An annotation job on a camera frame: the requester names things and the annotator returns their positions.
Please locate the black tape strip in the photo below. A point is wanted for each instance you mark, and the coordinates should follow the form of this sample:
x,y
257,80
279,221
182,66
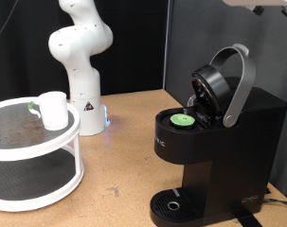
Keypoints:
x,y
248,220

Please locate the black Keurig coffee machine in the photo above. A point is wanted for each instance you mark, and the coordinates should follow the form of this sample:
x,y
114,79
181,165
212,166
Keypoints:
x,y
228,157

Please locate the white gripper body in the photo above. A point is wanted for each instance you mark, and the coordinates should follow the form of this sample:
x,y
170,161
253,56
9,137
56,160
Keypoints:
x,y
253,2

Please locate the white two-tier turntable shelf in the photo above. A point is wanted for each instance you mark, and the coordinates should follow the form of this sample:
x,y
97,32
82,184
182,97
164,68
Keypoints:
x,y
32,151

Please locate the black backdrop curtain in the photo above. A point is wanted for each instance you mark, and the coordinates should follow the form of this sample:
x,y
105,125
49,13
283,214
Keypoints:
x,y
133,47

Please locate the green-lidded reusable coffee pod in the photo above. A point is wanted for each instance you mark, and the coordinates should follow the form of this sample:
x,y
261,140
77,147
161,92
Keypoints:
x,y
182,119

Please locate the grey partition panel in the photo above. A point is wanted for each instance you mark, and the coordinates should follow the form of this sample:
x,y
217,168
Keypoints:
x,y
212,25

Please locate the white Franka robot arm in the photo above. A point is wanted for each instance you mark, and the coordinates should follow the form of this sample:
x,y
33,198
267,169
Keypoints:
x,y
83,78

